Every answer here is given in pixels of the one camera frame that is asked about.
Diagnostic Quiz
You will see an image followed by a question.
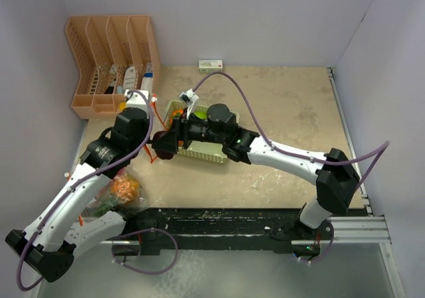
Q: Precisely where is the pink desk organizer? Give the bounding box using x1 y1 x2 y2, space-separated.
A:
65 15 161 119

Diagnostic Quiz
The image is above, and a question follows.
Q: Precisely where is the orange toy fruit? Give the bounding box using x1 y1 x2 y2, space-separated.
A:
171 109 184 118

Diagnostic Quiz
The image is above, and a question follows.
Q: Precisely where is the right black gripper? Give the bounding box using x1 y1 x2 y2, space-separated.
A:
153 108 226 153

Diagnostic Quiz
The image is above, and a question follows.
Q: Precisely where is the white tube in organizer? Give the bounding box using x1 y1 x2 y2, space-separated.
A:
122 66 137 92

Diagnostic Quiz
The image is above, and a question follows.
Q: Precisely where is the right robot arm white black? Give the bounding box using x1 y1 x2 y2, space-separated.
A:
151 104 359 239

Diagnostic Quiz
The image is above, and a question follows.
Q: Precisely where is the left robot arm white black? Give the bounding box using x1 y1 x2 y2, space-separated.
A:
5 106 153 291

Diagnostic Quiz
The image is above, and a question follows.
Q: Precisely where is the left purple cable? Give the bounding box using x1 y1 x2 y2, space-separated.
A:
15 90 154 292

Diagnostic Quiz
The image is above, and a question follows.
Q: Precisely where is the clear zip bag orange zipper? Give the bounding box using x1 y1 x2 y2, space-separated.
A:
78 167 149 226

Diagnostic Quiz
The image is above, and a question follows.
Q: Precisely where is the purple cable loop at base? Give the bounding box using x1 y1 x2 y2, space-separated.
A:
111 228 181 275

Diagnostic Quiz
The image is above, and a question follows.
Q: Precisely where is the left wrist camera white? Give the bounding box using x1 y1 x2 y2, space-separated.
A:
123 90 157 113

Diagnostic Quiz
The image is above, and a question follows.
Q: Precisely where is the white blue box in organizer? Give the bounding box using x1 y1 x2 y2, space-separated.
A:
140 62 153 92

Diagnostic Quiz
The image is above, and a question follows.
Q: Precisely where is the green toy lime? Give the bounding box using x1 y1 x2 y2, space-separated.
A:
195 111 207 120

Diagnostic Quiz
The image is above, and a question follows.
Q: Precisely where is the green plastic basket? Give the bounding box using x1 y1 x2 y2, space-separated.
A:
166 101 238 163

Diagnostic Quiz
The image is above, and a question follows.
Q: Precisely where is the toy pineapple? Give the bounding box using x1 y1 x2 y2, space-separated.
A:
88 174 141 217

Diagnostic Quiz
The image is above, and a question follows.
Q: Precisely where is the dark red toy apple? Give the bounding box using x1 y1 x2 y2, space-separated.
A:
151 131 176 160

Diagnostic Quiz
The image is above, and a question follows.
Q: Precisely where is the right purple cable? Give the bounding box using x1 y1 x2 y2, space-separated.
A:
192 71 390 192

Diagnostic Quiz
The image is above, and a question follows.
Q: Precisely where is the small white green box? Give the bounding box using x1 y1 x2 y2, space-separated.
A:
198 60 223 74

